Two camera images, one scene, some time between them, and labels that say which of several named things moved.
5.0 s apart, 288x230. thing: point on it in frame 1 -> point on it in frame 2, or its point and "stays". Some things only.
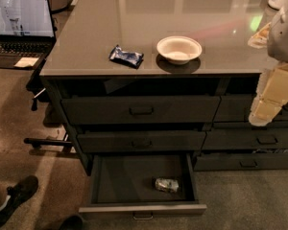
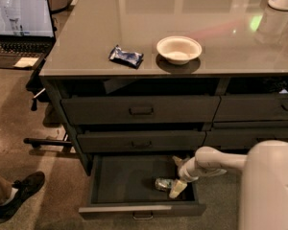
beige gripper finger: [266, 104] -> [178, 187]
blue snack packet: [127, 58] stays
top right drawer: [238, 107] stays
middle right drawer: [251, 139] stays
